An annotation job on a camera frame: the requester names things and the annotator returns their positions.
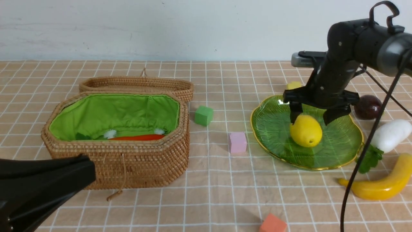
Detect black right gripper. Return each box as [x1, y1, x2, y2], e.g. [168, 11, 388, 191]
[283, 55, 360, 125]

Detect yellow toy lemon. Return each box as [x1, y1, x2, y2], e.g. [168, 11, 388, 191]
[290, 114, 323, 147]

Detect yellow toy banana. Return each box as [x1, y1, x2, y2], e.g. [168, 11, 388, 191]
[351, 153, 412, 201]

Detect orange toy carrot green leaves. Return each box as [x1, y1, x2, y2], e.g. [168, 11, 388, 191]
[76, 132, 166, 141]

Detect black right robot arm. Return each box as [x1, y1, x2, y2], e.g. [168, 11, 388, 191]
[283, 1, 412, 125]

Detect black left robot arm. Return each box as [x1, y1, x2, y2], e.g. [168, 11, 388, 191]
[0, 154, 96, 232]

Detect yellow foam cube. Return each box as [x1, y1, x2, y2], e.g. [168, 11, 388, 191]
[286, 81, 302, 90]

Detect green glass leaf plate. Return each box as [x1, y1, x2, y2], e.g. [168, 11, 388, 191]
[250, 95, 364, 170]

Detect dark purple toy passion fruit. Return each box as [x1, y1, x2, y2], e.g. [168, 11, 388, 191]
[354, 94, 382, 120]

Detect white toy radish green leaves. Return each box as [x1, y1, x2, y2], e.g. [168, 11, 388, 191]
[358, 120, 412, 174]

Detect pink foam cube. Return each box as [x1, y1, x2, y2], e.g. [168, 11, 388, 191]
[229, 132, 247, 154]

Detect green foam cube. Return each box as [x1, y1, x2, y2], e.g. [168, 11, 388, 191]
[194, 105, 214, 127]

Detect orange foam cube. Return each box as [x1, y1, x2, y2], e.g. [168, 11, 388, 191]
[259, 213, 287, 232]

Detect woven wicker basket lid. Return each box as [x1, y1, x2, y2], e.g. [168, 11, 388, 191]
[79, 68, 194, 102]

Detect woven wicker basket green lining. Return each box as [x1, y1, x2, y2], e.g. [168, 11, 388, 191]
[41, 91, 190, 189]

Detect grey wrist camera on right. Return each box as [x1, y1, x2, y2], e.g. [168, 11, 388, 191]
[290, 51, 327, 68]

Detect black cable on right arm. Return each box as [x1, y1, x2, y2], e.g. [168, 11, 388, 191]
[340, 48, 412, 232]

